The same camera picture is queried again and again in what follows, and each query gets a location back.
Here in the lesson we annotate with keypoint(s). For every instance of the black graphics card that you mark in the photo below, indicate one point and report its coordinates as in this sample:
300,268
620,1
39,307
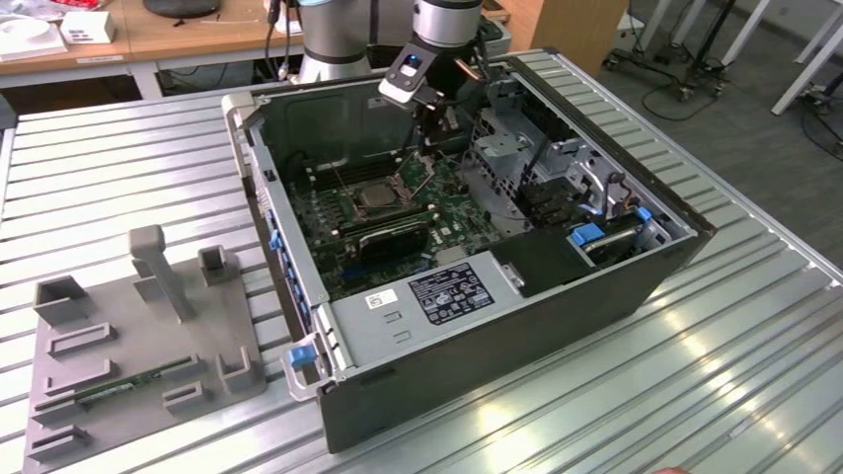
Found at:
391,244

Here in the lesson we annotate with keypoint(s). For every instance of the black plastic shroud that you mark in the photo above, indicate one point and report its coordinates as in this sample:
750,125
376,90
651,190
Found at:
534,261

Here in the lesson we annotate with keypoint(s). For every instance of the silver drive cage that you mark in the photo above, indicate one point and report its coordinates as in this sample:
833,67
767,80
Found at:
500,148

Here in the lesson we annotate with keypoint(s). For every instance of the white labelled box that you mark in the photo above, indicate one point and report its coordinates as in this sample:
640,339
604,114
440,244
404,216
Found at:
86,24

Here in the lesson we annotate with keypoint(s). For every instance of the black hard disk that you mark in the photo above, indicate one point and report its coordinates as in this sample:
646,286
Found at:
612,247

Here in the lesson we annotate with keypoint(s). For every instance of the wooden desk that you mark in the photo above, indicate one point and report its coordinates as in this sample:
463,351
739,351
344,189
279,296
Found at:
198,34

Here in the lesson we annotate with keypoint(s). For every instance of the dark grey round object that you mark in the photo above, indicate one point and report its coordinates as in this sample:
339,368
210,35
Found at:
180,6

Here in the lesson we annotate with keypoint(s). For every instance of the wooden cabinet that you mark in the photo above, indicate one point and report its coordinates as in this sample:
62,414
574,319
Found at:
572,29

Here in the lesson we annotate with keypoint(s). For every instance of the CPU socket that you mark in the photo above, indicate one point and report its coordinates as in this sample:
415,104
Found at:
355,202

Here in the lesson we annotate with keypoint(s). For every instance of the green RAM stick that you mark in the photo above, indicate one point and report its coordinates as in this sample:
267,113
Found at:
379,228
119,387

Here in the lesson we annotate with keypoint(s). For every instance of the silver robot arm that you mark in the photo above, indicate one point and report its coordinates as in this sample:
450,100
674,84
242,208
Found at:
448,24

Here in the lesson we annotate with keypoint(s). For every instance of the black wheeled stand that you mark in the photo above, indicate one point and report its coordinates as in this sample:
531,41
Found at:
713,34

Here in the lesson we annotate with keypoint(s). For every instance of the grey parts rack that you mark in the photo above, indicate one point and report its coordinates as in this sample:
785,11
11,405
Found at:
151,345

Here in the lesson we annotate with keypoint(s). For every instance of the white flat box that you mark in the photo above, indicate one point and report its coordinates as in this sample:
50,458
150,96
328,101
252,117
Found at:
32,47

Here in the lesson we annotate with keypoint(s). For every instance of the blue plastic latch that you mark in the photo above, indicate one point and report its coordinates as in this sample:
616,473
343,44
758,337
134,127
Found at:
643,214
300,356

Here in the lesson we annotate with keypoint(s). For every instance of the blue disk carrier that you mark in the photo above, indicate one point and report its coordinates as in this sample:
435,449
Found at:
586,234

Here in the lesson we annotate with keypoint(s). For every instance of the green motherboard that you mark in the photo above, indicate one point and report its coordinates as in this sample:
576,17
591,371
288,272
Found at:
454,217

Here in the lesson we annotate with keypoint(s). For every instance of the white table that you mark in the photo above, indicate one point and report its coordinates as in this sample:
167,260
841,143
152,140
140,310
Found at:
809,74

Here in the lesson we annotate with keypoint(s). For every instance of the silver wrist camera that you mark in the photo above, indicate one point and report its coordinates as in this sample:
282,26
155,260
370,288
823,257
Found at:
402,94

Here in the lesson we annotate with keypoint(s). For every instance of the black grey PC case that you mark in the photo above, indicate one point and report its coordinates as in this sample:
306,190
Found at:
460,395

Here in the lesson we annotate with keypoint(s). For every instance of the grey power supply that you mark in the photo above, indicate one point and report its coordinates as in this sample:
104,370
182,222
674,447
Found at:
395,331

